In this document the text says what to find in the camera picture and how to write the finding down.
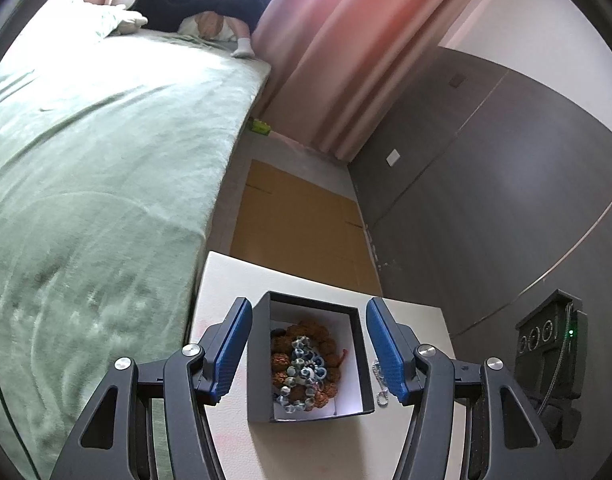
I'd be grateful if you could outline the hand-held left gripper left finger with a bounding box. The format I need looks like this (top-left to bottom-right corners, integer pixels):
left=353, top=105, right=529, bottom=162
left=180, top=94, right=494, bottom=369
left=51, top=297, right=253, bottom=480

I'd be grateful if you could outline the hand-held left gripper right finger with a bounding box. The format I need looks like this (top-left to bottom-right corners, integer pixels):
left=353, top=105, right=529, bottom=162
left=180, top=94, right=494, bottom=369
left=366, top=297, right=566, bottom=480

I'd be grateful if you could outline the black cardboard box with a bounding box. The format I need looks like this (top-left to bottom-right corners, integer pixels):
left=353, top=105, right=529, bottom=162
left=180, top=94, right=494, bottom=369
left=247, top=290, right=375, bottom=424

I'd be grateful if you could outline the silver chain bracelet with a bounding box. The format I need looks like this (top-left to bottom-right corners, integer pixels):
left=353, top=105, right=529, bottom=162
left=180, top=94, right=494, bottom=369
left=372, top=359, right=391, bottom=409

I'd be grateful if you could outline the brown bead bracelet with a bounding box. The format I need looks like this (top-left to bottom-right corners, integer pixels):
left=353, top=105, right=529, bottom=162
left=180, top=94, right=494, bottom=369
left=270, top=322, right=345, bottom=407

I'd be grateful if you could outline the grey bead bracelet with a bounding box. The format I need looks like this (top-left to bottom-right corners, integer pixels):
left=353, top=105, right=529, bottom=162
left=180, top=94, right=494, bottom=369
left=276, top=335, right=317, bottom=409

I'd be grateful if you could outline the cardboard sheet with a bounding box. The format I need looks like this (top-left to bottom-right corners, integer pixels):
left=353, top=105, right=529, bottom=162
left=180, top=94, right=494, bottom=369
left=229, top=159, right=385, bottom=297

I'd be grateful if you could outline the bed with green blanket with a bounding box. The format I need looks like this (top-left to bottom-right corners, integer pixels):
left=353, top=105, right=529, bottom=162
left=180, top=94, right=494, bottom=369
left=0, top=0, right=275, bottom=480

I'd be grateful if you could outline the wide pink curtain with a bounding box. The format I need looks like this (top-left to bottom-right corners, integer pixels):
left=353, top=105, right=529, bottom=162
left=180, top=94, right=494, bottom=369
left=251, top=0, right=492, bottom=164

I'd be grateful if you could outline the white sock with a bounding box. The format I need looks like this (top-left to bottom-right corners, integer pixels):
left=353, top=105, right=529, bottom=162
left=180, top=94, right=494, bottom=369
left=231, top=35, right=257, bottom=59

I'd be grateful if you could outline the brown and white plush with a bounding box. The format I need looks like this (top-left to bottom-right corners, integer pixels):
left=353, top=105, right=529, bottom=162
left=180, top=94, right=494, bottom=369
left=178, top=10, right=237, bottom=44

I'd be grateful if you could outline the cream pillow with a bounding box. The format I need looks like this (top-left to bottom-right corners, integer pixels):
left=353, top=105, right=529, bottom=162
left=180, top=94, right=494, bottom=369
left=108, top=7, right=150, bottom=37

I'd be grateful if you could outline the person lying on bed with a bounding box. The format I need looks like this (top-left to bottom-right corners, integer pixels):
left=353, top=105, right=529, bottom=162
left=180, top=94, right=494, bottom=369
left=126, top=0, right=277, bottom=32

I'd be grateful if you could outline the green duvet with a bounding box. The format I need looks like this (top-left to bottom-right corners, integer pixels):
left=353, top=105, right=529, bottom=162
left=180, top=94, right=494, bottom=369
left=46, top=0, right=127, bottom=41

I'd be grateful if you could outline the thin black cable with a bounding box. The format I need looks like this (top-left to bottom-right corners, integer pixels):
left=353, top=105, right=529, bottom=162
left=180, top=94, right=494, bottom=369
left=0, top=345, right=43, bottom=480

